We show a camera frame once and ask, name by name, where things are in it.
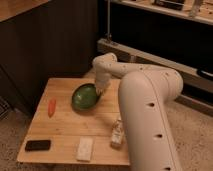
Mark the small clear bottle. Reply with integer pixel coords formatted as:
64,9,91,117
110,117,124,148

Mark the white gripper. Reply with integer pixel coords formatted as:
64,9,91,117
95,72,111,96

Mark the wooden side table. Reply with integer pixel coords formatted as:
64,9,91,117
17,78,129,166

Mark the white sponge block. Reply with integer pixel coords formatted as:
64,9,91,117
76,137,93,162

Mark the green ceramic bowl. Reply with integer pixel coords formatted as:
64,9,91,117
71,83,100,110

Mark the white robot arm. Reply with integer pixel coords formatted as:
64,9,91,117
92,53,183,171

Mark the wooden base beam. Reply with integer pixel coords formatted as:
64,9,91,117
97,38,213,93

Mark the orange carrot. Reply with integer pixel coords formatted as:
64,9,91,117
48,99,56,118

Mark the metal pole stand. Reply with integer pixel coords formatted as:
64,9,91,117
106,0,111,43

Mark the wooden shelf with items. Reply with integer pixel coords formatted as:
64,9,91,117
111,0,213,26

